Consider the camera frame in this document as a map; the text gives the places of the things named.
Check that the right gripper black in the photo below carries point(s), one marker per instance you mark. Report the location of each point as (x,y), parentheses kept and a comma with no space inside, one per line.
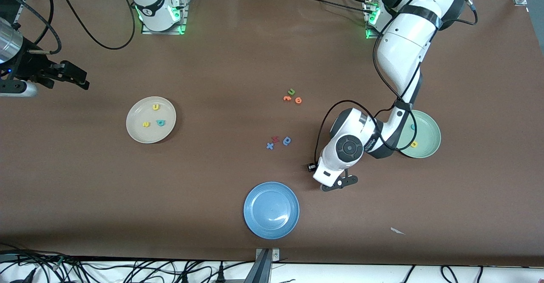
(35,67)

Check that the teal foam letter p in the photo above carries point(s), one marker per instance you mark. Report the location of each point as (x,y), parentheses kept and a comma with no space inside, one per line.
(162,123)

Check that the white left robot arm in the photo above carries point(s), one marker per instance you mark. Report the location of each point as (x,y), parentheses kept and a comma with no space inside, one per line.
(403,49)

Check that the blue foam letter a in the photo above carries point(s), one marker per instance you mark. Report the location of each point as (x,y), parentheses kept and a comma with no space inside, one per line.
(287,144)

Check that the blue plate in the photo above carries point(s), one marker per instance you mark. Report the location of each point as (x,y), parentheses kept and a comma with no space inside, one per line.
(271,210)

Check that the beige plate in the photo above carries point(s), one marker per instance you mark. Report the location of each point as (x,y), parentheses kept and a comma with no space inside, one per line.
(140,134)

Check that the white paper scrap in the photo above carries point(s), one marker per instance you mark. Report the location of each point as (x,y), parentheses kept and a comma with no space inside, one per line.
(397,230)

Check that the brown table cover sheet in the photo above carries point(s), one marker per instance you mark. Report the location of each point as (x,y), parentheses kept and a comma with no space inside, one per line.
(85,181)

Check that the green plate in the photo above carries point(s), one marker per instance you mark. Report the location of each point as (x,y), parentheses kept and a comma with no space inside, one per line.
(429,138)

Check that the black power plug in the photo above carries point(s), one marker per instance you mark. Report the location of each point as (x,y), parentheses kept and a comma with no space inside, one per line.
(220,274)
(185,277)

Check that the aluminium table side rail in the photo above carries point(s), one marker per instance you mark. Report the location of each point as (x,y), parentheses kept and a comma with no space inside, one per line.
(19,15)

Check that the aluminium table edge bracket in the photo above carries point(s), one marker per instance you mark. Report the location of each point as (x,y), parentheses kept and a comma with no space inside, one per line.
(264,270)

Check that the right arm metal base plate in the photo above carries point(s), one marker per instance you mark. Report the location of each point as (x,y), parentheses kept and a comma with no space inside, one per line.
(185,15)

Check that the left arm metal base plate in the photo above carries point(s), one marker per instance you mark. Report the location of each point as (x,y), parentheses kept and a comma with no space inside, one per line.
(369,35)

